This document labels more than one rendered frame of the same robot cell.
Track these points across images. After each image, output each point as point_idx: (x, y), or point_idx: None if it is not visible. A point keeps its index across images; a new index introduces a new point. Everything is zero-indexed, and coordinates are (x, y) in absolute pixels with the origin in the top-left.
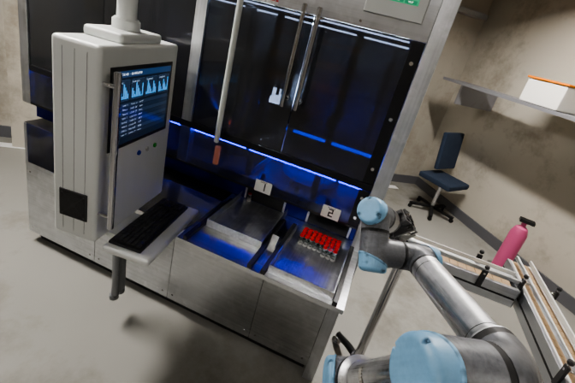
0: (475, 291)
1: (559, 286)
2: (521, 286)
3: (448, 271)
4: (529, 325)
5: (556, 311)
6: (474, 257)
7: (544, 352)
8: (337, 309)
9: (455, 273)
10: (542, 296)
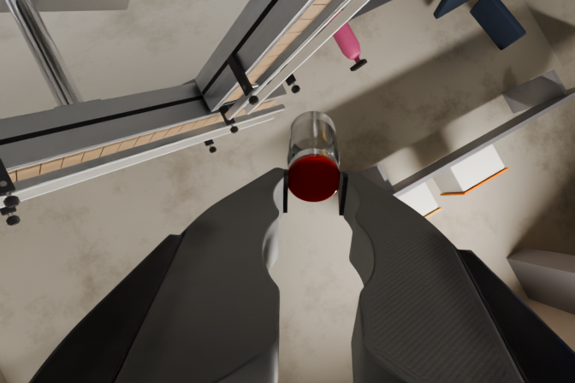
0: (222, 44)
1: (216, 150)
2: (222, 114)
3: (267, 21)
4: (143, 111)
5: (170, 146)
6: (287, 75)
7: (70, 135)
8: None
9: (260, 33)
10: (208, 125)
